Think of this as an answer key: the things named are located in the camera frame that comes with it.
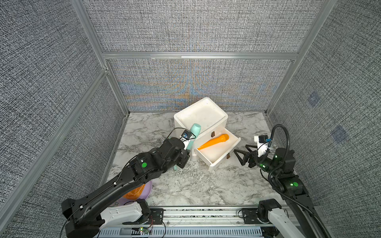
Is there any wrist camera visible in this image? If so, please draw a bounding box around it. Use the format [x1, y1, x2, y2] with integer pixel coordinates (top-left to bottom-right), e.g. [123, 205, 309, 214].
[254, 135, 272, 157]
[180, 130, 195, 150]

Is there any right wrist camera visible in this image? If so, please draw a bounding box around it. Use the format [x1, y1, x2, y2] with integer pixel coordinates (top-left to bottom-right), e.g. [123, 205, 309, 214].
[254, 135, 272, 157]

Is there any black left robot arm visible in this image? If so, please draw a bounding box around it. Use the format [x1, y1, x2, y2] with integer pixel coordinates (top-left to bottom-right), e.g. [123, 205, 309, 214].
[61, 137, 190, 238]

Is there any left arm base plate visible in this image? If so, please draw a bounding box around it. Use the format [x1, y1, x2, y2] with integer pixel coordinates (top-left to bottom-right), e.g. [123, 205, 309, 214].
[122, 208, 164, 225]

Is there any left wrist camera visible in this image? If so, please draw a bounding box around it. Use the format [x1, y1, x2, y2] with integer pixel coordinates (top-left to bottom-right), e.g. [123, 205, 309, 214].
[180, 130, 195, 150]

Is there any orange pastry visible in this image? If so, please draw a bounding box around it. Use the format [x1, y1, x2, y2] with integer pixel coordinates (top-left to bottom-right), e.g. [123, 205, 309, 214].
[123, 184, 145, 200]

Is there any orange microphone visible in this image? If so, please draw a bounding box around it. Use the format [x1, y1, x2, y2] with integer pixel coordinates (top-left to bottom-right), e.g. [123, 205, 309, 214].
[197, 134, 229, 150]

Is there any white drawer cabinet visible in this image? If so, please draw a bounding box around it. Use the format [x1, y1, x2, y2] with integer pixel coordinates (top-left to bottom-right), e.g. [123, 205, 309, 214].
[174, 97, 228, 158]

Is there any left camera cable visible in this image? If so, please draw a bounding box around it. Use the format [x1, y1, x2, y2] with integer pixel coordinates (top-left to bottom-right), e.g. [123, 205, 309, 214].
[166, 127, 197, 140]

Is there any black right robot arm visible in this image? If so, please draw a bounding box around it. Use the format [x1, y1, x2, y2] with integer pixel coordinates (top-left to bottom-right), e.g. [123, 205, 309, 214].
[234, 144, 331, 238]

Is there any purple plate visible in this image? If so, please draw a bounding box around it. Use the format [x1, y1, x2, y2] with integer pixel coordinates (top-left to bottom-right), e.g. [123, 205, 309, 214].
[117, 181, 152, 205]

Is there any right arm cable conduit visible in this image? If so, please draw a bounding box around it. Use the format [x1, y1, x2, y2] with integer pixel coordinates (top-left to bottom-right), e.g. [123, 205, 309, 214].
[266, 124, 328, 238]

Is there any aluminium front rail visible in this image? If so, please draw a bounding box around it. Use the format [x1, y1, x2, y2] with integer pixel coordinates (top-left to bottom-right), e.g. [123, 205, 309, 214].
[94, 204, 306, 238]

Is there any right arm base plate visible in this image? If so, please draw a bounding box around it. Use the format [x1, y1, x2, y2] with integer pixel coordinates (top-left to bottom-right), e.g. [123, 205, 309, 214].
[239, 208, 261, 225]

